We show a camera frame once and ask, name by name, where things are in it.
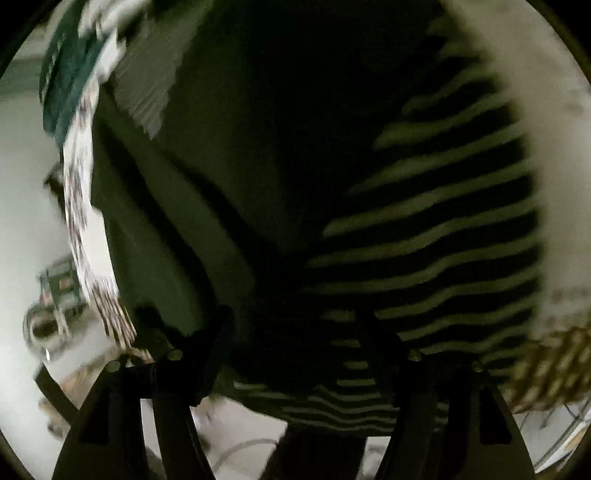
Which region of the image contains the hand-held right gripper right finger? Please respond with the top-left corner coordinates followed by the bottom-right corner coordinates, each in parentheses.
top-left (355, 313), bottom-right (536, 480)

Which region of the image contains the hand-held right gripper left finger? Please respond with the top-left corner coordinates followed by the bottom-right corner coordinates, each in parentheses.
top-left (51, 305), bottom-right (236, 480)

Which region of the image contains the black white striped garment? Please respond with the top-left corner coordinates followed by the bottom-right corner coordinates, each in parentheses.
top-left (222, 14), bottom-right (543, 437)

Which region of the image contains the dark green garment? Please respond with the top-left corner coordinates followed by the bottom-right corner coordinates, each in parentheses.
top-left (90, 0), bottom-right (444, 407)

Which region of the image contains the teal storage rack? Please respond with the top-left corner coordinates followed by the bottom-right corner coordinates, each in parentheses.
top-left (37, 261), bottom-right (88, 319)

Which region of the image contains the grey round bin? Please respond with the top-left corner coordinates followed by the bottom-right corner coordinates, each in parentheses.
top-left (23, 302), bottom-right (70, 361)

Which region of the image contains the floral bed sheet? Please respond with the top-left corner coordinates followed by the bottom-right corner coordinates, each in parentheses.
top-left (60, 0), bottom-right (591, 416)

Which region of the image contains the dark green blanket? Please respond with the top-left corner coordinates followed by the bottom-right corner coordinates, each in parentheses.
top-left (39, 0), bottom-right (116, 144)

